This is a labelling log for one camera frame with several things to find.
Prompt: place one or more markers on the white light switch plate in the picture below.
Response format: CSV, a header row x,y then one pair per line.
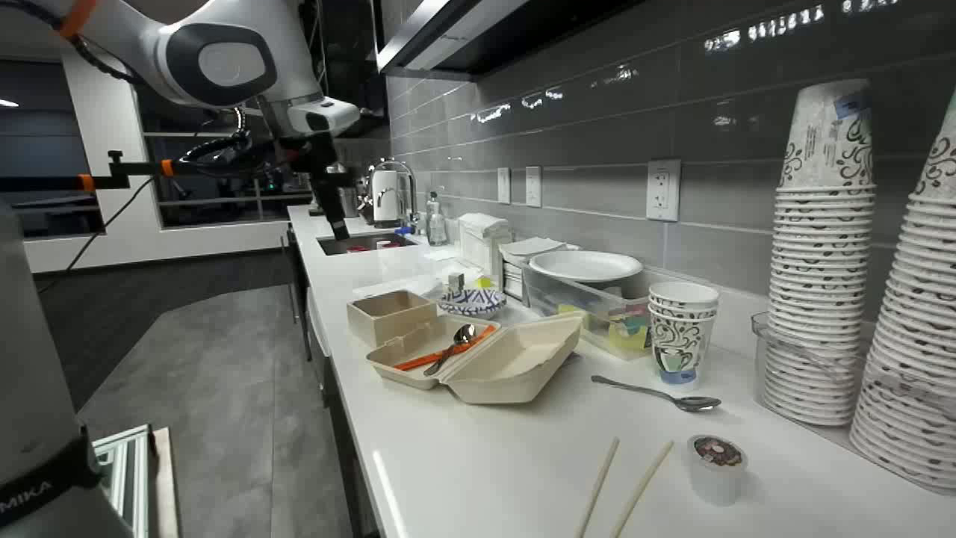
x,y
503,185

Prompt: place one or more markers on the silver spoon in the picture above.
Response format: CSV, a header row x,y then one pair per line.
x,y
657,392
452,345

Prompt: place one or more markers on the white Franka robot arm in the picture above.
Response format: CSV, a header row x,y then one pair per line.
x,y
227,62

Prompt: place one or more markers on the clear plastic container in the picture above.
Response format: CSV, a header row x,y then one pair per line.
x,y
591,315

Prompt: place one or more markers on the orange plastic utensil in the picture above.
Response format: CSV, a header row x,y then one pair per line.
x,y
438,357

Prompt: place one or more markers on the wooden chopstick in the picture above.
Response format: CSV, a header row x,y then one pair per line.
x,y
642,488
599,488

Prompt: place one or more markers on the aluminium frame wooden cart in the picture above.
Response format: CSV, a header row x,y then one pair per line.
x,y
134,481

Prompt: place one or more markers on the metal range hood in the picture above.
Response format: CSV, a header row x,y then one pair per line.
x,y
466,32

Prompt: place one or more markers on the white wall outlet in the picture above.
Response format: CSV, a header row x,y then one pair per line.
x,y
662,191
532,188

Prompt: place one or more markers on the beige clamshell food pack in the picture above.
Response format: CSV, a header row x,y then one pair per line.
x,y
508,364

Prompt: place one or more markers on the clear bottle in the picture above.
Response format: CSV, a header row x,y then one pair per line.
x,y
438,222

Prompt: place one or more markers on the white paper towel stack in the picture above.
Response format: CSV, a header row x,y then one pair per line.
x,y
478,240

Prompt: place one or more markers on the white electric kettle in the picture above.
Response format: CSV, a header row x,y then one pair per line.
x,y
384,192

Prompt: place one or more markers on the tall paper cup stack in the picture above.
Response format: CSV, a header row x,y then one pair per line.
x,y
911,331
821,249

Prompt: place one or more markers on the silver spoon in food pack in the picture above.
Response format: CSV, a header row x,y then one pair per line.
x,y
452,345

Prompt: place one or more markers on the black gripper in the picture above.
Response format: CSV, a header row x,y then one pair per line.
x,y
320,167

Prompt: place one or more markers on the blue patterned paper bowl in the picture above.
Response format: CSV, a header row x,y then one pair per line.
x,y
473,303

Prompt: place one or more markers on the small white creamer cup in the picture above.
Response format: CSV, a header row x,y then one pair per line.
x,y
715,467

